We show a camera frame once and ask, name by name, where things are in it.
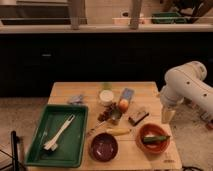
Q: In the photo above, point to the blue sponge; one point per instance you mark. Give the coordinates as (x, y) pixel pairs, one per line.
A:
(127, 94)

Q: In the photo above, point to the orange bowl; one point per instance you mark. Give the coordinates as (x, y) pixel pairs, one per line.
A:
(151, 129)

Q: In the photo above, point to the yellow banana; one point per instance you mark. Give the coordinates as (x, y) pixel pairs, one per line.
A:
(119, 131)

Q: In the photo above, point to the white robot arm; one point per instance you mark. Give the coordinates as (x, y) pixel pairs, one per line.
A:
(186, 81)

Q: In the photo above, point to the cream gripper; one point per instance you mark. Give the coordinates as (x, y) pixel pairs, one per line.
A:
(167, 114)

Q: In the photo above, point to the green plastic tray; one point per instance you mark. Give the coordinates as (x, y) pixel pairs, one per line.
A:
(59, 137)

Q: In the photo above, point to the dark purple grapes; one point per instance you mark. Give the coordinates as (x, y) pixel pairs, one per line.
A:
(105, 115)

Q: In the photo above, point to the green background bin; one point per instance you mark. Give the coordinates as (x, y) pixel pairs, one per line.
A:
(168, 18)

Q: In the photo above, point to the dark maroon bowl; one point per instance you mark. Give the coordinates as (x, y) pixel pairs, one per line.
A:
(103, 147)

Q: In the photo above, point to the orange fruit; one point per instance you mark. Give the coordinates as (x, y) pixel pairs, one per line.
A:
(123, 105)

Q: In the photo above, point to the crumpled grey cloth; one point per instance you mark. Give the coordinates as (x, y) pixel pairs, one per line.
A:
(76, 100)

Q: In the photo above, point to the black chair frame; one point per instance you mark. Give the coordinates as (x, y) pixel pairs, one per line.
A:
(15, 164)

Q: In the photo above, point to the metal measuring cup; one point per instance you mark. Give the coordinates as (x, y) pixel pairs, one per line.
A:
(114, 119)

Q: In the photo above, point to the brown chalkboard eraser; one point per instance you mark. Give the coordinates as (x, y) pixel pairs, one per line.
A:
(137, 117)

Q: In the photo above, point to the white dish brush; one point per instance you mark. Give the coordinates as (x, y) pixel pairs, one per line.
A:
(52, 143)

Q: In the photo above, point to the small green object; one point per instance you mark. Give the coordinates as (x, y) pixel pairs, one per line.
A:
(106, 86)

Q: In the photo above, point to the green cucumber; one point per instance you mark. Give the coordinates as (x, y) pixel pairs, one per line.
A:
(154, 139)

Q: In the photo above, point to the white round container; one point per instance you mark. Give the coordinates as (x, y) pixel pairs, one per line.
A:
(106, 97)

